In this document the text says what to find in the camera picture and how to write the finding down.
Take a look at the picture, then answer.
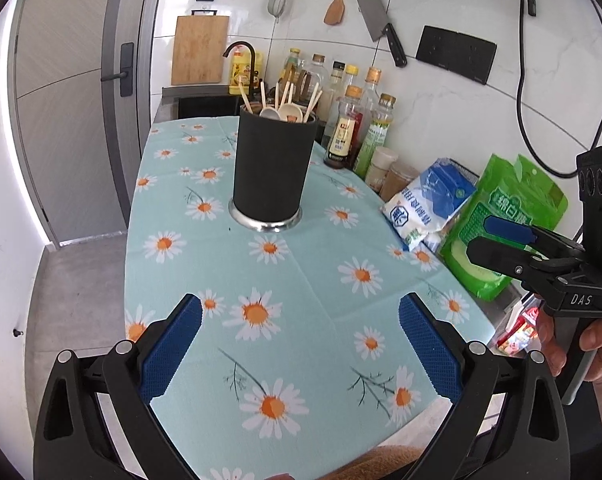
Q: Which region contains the wooden chopstick pair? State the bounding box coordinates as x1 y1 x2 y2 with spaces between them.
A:
304 90 323 122
303 82 321 122

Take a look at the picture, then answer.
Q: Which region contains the cream spoon orange handle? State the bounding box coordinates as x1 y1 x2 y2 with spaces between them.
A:
277 103 304 124

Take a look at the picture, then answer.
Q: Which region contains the white ceramic soup spoon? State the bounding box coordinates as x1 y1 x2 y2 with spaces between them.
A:
260 106 281 120

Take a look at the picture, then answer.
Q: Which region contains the black kitchen faucet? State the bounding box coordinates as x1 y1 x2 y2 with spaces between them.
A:
223 40 257 101

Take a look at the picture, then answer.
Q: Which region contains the person's right hand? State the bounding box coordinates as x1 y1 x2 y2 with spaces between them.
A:
535 306 602 436

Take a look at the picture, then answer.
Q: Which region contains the green sugar bag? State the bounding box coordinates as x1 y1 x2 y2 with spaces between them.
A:
440 155 568 301

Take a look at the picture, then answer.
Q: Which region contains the blue white salt bag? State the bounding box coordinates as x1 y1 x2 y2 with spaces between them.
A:
381 158 479 252

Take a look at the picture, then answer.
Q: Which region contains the brown spice jar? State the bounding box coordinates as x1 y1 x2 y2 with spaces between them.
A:
379 160 419 203

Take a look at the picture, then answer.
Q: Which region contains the daisy print blue tablecloth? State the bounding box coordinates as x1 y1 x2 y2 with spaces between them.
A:
124 117 494 479

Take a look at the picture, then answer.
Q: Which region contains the clear spice jar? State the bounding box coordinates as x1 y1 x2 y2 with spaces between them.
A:
365 146 399 192

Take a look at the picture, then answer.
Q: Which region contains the green label bottle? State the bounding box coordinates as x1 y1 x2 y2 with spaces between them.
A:
353 93 397 179

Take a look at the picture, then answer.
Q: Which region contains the dark soy sauce bottle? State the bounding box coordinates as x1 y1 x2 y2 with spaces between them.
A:
324 84 363 169

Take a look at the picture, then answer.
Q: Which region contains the black cylindrical utensil holder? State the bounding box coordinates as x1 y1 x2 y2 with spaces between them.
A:
229 108 318 232

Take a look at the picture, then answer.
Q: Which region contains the clear bottle gold cap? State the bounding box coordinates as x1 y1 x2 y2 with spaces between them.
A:
299 53 328 105

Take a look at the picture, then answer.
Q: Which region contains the yellow cooking oil bottle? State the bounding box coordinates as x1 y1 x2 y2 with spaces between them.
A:
228 46 263 96

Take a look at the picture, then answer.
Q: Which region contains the wooden cutting board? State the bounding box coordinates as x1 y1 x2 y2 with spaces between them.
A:
171 14 229 86

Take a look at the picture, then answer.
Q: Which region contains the grey door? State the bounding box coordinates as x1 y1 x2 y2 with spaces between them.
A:
9 0 148 247

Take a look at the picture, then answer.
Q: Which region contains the black wall socket panel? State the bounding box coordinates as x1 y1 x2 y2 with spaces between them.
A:
416 25 498 84

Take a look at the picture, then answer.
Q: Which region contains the black power cable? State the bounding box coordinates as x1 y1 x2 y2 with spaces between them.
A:
515 0 602 180

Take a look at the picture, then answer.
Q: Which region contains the cleaver knife on wall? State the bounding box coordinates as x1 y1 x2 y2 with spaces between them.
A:
356 0 407 68

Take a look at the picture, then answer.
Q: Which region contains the wooden spatula on wall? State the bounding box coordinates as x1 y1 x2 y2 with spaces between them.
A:
324 0 345 26

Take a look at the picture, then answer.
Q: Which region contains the black door handle lock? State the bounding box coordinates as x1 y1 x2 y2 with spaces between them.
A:
100 42 135 98

